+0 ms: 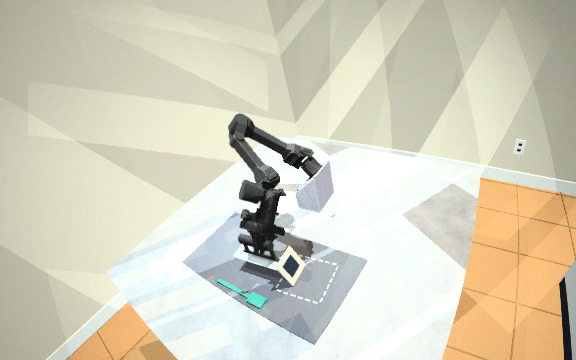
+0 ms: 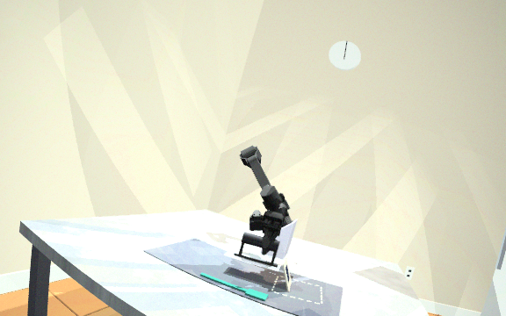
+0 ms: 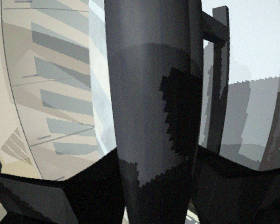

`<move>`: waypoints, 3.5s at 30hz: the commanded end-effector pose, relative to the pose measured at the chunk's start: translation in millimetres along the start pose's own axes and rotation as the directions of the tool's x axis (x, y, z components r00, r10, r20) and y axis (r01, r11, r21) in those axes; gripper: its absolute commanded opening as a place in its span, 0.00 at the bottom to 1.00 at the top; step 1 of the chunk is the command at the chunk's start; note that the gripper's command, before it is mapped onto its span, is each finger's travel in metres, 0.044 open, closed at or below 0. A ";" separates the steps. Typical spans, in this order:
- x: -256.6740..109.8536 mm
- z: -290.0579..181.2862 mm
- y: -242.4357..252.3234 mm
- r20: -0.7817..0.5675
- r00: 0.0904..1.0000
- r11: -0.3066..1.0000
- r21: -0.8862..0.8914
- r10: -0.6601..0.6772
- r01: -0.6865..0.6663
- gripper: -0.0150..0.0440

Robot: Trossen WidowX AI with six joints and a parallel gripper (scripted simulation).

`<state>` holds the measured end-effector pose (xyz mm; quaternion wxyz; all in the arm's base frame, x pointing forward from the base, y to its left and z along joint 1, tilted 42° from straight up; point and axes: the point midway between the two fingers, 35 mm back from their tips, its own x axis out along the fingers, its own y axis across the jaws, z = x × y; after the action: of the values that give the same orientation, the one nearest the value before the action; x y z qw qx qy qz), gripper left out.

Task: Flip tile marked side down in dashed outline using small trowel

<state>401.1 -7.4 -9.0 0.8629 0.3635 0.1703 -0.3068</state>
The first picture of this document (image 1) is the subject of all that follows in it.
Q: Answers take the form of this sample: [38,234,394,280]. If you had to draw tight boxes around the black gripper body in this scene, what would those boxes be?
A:
[239,205,285,236]

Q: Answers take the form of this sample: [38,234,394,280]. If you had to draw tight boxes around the turquoise flat bar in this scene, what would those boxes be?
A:
[217,279,268,308]

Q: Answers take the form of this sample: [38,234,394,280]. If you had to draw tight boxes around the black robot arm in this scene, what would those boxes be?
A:
[228,113,324,209]

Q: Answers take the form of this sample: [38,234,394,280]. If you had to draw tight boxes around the peach square tile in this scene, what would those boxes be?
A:
[276,246,305,286]

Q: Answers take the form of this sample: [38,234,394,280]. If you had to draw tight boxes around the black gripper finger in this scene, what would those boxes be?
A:
[260,233,278,254]
[247,230,266,254]

